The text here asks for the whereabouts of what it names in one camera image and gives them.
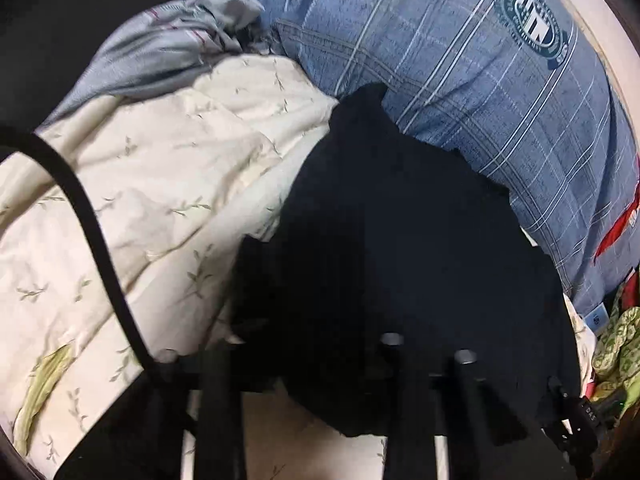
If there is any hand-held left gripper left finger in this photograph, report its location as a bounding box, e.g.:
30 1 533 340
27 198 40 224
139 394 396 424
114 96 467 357
54 344 249 480

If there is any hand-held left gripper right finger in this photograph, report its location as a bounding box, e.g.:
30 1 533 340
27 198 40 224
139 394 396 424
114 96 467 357
380 332 532 480

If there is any dark navy sweater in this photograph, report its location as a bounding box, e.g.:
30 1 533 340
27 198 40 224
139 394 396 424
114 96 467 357
229 82 585 439

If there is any green patterned cloth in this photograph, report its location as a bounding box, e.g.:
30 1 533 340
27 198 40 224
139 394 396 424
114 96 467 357
589 305 640 402

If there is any red cloth strip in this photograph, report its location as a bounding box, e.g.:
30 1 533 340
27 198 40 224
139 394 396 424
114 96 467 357
594 194 640 267

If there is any white floral quilt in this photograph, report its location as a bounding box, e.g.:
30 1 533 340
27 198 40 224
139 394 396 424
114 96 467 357
0 55 401 480

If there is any grey striped cloth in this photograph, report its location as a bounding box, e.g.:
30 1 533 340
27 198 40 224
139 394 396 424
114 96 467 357
39 0 267 132

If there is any thick black cable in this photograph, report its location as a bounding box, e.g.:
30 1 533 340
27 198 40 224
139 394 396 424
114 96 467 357
0 127 172 386

